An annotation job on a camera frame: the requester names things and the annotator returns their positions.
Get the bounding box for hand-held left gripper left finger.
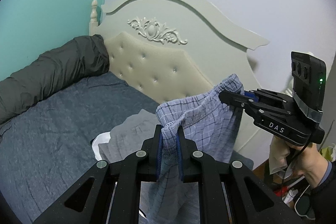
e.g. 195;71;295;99
33;124;164;224

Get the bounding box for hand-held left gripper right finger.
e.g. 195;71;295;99
176;126;302;224

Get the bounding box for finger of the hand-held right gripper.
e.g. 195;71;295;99
244;88;293;106
219;90;296;117

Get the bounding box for blue plaid shorts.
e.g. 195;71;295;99
148;73;246;216

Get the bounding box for person's right forearm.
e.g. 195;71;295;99
310;160;336;224

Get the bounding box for person's right hand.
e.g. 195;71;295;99
286;143;328;189

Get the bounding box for grey folded garment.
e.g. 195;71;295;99
98;109;168;164

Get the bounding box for pale beige cloth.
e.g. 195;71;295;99
269;135;290;172

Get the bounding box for cream tufted headboard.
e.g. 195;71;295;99
89;0;271;169

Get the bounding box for yellow green bag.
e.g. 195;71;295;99
322;144;336;161

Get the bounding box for red object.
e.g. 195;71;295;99
278;186;297;195

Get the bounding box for blue patterned bed sheet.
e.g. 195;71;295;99
0;72;163;222

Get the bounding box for dark grey rolled duvet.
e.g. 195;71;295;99
0;34;110;125

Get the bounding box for cream turned bedpost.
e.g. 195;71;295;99
89;0;100;36

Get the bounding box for black cable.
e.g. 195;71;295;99
281;132;313;188

